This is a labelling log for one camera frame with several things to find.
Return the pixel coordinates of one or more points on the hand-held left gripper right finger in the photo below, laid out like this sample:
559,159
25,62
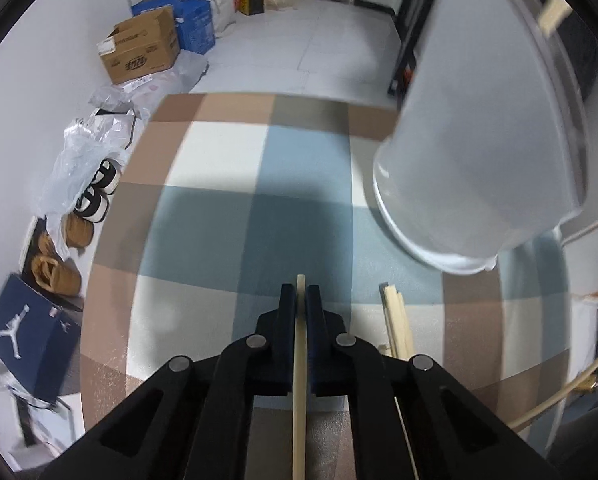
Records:
315,340

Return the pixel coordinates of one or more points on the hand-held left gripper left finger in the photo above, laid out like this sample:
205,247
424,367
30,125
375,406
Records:
286,340

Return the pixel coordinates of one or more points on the pile of wooden chopsticks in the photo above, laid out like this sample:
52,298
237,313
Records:
399,320

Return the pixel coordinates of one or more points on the single wooden chopstick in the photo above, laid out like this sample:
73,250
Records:
299,435
554,15

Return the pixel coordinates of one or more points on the white utensil holder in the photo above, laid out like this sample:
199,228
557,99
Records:
479,135

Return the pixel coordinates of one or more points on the checked tablecloth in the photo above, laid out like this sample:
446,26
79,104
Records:
204,240

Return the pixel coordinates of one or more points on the brown boot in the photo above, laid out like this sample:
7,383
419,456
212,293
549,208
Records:
79,232

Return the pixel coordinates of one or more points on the black and white sneaker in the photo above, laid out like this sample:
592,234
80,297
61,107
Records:
91,205
106,176

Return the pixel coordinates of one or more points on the navy shoebox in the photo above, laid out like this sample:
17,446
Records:
29,335

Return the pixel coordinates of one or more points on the brown slippers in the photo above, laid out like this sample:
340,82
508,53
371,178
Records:
34,230

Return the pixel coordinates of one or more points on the clear plastic bag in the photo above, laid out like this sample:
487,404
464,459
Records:
74,160

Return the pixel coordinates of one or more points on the grey plastic mailer bags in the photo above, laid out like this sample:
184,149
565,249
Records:
179,72

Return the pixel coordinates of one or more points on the brown cardboard box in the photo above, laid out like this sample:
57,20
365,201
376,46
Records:
139,47

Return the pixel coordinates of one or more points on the blue cardboard box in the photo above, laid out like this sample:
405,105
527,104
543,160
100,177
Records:
196,25

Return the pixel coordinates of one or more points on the black framed door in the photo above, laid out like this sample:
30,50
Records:
411,25

